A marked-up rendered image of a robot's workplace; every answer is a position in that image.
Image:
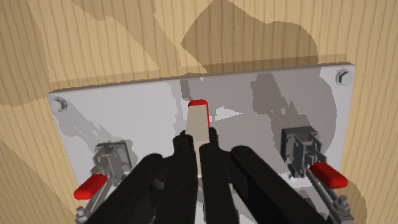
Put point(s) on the grey metal fixture plate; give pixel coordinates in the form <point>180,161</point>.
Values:
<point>247,108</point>

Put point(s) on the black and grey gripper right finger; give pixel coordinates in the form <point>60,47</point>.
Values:
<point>267,196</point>

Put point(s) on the grey rectangular plate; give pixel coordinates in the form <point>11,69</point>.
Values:
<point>199,206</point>

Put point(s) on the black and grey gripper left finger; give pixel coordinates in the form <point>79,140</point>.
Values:
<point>174,199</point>

